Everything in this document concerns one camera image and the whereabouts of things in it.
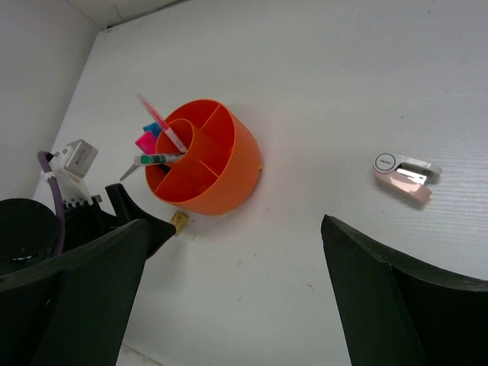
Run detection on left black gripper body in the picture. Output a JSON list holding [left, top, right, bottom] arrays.
[[63, 195, 118, 252]]

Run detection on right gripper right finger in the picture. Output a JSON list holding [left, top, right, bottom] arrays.
[[321, 216, 487, 365]]

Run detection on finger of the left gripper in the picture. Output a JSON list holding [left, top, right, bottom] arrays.
[[105, 183, 176, 258]]

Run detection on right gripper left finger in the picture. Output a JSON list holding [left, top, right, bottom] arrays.
[[1, 220, 149, 365]]

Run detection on small tan eraser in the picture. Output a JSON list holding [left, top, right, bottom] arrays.
[[170, 210, 189, 236]]

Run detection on black clear gel pen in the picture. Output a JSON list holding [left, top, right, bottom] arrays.
[[133, 153, 185, 166]]

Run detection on pink capped black highlighter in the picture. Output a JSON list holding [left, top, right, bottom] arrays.
[[135, 131, 157, 155]]

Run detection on pink translucent pen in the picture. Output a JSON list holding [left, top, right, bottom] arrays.
[[136, 94, 188, 153]]

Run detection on blue capped black highlighter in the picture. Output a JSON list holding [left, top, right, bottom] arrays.
[[143, 122, 162, 138]]

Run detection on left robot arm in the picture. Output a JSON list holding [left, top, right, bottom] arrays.
[[1, 183, 176, 275]]

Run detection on orange round compartment organizer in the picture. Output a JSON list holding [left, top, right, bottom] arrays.
[[145, 99, 262, 216]]

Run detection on black handled scissors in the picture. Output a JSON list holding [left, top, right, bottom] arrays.
[[120, 164, 140, 181]]

